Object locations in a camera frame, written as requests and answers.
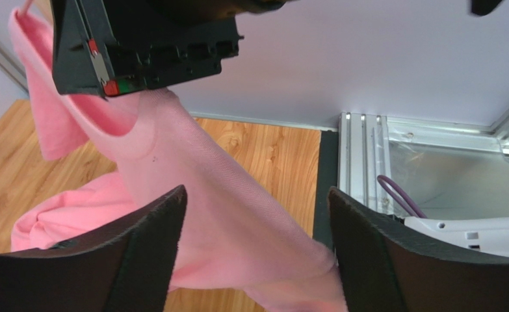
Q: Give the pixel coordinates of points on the bright pink t shirt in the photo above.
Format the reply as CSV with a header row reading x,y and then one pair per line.
x,y
235,234

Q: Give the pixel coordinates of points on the pink wire hanger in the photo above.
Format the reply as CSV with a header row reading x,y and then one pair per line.
x,y
25,7

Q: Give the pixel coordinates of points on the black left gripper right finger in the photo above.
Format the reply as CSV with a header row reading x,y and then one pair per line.
x,y
387,266

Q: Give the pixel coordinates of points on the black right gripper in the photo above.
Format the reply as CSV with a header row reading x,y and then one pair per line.
x,y
114,48

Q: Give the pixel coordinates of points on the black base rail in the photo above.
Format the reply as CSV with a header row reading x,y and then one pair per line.
x,y
327,177

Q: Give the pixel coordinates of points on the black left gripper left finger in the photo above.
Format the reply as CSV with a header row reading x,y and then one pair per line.
x,y
125,265

